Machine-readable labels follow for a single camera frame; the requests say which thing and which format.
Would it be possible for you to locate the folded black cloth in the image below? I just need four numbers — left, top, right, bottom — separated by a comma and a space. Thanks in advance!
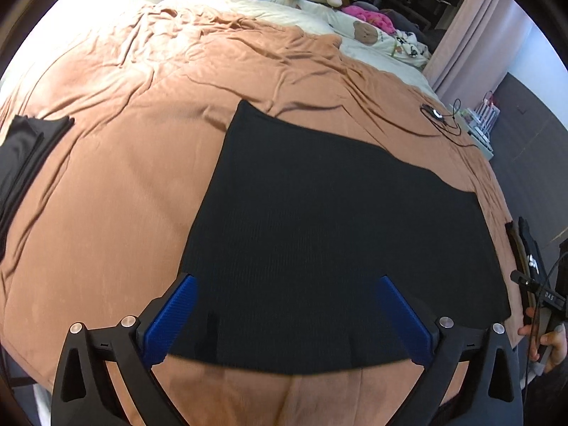
0, 114, 75, 260

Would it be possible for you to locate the pink plush toy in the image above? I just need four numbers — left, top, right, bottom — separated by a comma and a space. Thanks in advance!
342, 4, 395, 34

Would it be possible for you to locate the white black patterned cloth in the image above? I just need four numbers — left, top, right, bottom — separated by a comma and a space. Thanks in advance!
390, 29, 433, 60

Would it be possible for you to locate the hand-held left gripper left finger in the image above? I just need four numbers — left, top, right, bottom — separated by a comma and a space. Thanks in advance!
51, 274, 199, 426

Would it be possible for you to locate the person's right hand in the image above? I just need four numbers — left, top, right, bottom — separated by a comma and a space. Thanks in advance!
518, 308, 568, 373

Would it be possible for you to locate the dark cloth with white print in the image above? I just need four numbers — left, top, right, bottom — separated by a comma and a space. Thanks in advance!
505, 217, 544, 294

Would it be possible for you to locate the black t-shirt with floral trim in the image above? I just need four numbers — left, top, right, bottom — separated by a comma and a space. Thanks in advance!
171, 100, 512, 376

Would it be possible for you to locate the cream duvet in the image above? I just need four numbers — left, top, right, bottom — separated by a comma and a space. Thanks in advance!
146, 0, 440, 100

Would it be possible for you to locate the thin black cable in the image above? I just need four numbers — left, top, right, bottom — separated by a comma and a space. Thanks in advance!
419, 100, 475, 147

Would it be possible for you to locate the dark grey cushion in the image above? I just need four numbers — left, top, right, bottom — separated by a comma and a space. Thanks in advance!
386, 8, 429, 36

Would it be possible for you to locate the white bedside cabinet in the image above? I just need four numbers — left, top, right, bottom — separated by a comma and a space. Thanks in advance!
457, 106, 495, 160

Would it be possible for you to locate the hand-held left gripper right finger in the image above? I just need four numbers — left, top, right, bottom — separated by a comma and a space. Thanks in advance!
375, 275, 524, 426

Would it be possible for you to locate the cream pillow with bear print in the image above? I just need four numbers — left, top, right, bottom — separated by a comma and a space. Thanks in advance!
302, 0, 400, 56

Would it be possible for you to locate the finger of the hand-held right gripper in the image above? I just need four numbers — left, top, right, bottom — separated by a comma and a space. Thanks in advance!
510, 271, 540, 291

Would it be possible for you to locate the brown blanket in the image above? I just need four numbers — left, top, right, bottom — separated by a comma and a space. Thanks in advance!
0, 2, 522, 426

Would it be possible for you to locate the person's right forearm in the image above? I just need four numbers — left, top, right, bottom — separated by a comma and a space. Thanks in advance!
524, 364, 568, 426

